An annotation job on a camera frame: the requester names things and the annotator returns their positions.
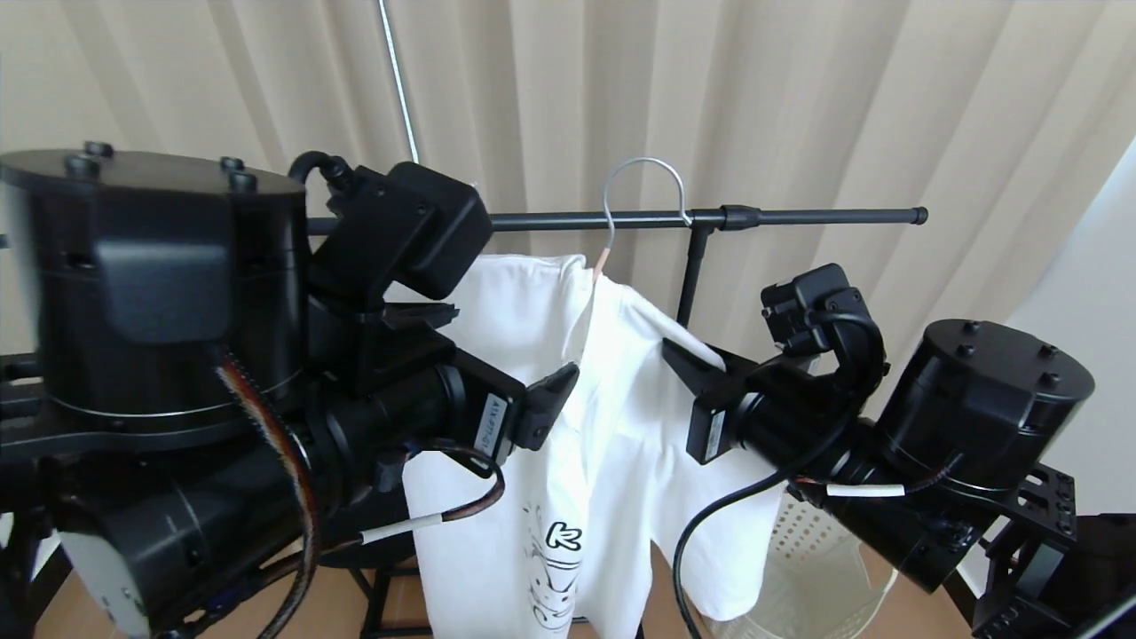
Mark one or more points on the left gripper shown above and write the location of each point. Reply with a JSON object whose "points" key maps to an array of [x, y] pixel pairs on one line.
{"points": [[222, 524]]}

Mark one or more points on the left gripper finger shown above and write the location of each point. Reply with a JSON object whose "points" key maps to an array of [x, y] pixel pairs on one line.
{"points": [[417, 313]]}

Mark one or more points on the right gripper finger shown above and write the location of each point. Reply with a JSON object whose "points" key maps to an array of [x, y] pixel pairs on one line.
{"points": [[546, 399]]}

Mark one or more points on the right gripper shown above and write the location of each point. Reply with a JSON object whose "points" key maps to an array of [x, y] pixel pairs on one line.
{"points": [[887, 532]]}

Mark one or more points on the white garment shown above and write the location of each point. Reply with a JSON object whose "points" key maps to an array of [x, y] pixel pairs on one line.
{"points": [[612, 444]]}

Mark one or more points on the black shorts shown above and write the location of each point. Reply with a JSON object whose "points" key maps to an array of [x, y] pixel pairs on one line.
{"points": [[373, 532]]}

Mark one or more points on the pink clothes hanger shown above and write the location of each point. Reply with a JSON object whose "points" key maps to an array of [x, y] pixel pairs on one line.
{"points": [[605, 200]]}

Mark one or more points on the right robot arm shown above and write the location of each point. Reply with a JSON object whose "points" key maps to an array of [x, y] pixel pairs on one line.
{"points": [[985, 399]]}

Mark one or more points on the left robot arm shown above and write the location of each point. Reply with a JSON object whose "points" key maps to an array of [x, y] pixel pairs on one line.
{"points": [[151, 284]]}

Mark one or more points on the black clothes rack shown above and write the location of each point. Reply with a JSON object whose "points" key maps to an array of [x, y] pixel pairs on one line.
{"points": [[799, 216]]}

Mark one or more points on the white laundry basket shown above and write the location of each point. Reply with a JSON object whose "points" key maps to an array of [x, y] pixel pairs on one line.
{"points": [[825, 577]]}

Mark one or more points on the beige curtain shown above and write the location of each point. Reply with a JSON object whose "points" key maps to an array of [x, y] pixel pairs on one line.
{"points": [[799, 89]]}

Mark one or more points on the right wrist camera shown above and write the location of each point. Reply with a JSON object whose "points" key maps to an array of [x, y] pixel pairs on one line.
{"points": [[816, 306]]}

